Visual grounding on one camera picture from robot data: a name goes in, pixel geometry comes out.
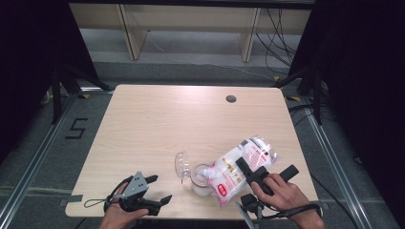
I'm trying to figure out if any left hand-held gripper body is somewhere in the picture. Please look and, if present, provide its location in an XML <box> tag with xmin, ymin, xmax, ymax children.
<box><xmin>118</xmin><ymin>171</ymin><xmax>161</xmax><ymax>217</ymax></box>

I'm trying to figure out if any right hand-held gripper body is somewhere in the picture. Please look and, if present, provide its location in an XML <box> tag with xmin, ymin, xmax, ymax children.
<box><xmin>235</xmin><ymin>164</ymin><xmax>300</xmax><ymax>229</ymax></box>

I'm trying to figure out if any red and white sugar bag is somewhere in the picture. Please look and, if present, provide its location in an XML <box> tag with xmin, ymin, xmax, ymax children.
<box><xmin>203</xmin><ymin>136</ymin><xmax>281</xmax><ymax>208</ymax></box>

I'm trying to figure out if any clear glass jar with lid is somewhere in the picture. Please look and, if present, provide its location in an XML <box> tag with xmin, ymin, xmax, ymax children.
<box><xmin>174</xmin><ymin>151</ymin><xmax>214</xmax><ymax>198</ymax></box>

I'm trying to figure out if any person's right hand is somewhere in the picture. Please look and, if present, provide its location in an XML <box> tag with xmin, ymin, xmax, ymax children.
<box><xmin>251</xmin><ymin>174</ymin><xmax>314</xmax><ymax>219</ymax></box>

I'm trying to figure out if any person's left hand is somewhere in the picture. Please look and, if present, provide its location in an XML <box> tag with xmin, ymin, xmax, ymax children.
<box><xmin>98</xmin><ymin>183</ymin><xmax>149</xmax><ymax>229</ymax></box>

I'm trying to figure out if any black metal stand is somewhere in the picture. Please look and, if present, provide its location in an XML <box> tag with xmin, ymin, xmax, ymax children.
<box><xmin>51</xmin><ymin>63</ymin><xmax>114</xmax><ymax>125</ymax></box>
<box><xmin>271</xmin><ymin>65</ymin><xmax>324</xmax><ymax>126</ymax></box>

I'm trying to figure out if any dark curtain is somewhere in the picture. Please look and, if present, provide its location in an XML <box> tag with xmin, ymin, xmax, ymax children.
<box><xmin>288</xmin><ymin>0</ymin><xmax>405</xmax><ymax>229</ymax></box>
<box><xmin>0</xmin><ymin>0</ymin><xmax>99</xmax><ymax>163</ymax></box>

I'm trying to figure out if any light wooden shelf unit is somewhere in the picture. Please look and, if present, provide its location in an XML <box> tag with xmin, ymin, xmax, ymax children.
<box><xmin>70</xmin><ymin>3</ymin><xmax>311</xmax><ymax>63</ymax></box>

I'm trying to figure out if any black left gripper wrist strap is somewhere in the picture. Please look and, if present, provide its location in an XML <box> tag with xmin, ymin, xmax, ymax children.
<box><xmin>83</xmin><ymin>177</ymin><xmax>125</xmax><ymax>213</ymax></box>

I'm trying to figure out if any metal floor rail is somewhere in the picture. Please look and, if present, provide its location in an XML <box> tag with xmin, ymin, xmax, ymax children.
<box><xmin>0</xmin><ymin>92</ymin><xmax>77</xmax><ymax>223</ymax></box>
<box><xmin>300</xmin><ymin>94</ymin><xmax>373</xmax><ymax>229</ymax></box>

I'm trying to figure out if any black floor cable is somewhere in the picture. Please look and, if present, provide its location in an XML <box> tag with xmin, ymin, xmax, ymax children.
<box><xmin>309</xmin><ymin>175</ymin><xmax>361</xmax><ymax>229</ymax></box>

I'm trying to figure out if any thin white floor cable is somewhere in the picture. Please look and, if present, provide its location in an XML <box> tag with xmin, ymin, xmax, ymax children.
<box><xmin>146</xmin><ymin>30</ymin><xmax>276</xmax><ymax>82</ymax></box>

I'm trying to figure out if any bundle of black cables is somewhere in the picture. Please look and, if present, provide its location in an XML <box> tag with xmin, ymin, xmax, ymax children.
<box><xmin>256</xmin><ymin>9</ymin><xmax>299</xmax><ymax>75</ymax></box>

